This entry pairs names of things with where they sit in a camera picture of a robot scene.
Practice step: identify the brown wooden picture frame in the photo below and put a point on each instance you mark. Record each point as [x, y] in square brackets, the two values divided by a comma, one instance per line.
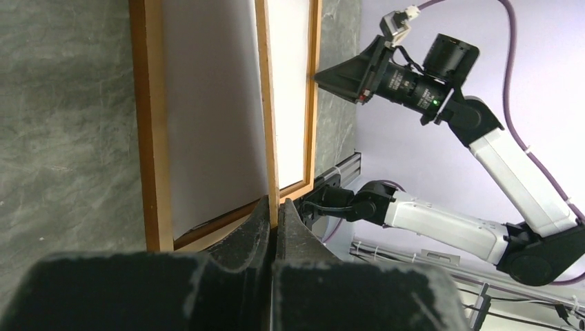
[146, 26]

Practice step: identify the building photo print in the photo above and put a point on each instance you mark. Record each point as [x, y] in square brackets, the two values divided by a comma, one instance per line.
[215, 120]

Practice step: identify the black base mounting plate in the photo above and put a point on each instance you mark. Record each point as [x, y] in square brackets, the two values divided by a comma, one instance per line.
[307, 205]

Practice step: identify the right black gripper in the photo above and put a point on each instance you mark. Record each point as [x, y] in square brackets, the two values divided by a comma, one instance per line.
[433, 89]

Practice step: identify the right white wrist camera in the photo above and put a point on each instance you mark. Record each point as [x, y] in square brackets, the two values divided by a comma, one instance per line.
[396, 24]

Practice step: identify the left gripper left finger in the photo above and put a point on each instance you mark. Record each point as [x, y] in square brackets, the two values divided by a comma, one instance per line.
[221, 288]

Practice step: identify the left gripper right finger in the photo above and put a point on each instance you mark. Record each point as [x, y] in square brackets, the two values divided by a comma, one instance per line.
[312, 289]

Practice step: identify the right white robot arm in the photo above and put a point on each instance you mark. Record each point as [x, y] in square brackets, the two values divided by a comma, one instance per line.
[535, 252]

